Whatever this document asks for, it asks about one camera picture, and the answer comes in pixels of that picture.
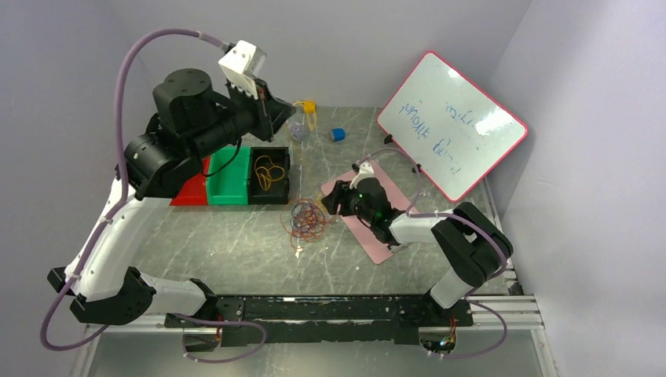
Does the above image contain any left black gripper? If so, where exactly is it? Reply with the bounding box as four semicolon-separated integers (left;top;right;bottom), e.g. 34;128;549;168
191;73;299;161

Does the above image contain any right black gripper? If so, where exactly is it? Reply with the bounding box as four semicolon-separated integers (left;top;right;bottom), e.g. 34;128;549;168
321;180;375;225

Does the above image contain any cable pile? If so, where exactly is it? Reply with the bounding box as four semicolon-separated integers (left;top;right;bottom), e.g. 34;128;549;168
280;196;337;254

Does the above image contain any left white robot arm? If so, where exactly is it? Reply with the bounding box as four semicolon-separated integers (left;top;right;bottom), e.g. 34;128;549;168
48;68;295;327

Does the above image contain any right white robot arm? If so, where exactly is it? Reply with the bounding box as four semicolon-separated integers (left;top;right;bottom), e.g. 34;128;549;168
322;178;514;325

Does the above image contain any pink clipboard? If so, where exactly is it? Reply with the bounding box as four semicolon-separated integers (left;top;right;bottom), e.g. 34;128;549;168
320;159;433;265

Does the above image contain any green plastic bin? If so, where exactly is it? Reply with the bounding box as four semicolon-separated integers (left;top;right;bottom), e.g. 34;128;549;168
206;147;251;206

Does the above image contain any blue block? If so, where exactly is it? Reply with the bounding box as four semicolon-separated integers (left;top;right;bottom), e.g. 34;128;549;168
331;128;346;142

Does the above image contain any black plastic bin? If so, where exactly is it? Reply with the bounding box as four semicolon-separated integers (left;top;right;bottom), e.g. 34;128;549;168
247;147;291;205

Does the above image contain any yellow cube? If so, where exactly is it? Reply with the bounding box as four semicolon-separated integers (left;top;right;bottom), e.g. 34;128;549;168
302;101;317;114

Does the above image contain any red plastic bin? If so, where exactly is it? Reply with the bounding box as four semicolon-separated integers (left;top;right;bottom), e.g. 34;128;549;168
170;157;210;207

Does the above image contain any pink framed whiteboard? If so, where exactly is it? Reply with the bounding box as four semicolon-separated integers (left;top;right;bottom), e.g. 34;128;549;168
377;51;528;202

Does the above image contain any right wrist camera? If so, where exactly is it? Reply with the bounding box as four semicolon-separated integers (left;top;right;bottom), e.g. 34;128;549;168
349;161;375;189

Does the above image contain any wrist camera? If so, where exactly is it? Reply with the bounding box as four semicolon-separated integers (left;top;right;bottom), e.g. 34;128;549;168
349;161;375;189
218;40;266;100

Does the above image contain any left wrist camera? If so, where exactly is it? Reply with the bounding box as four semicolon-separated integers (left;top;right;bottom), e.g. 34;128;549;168
218;40;266;100

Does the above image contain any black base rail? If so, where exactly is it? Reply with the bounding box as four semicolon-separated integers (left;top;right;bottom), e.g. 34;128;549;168
164;294;474;347

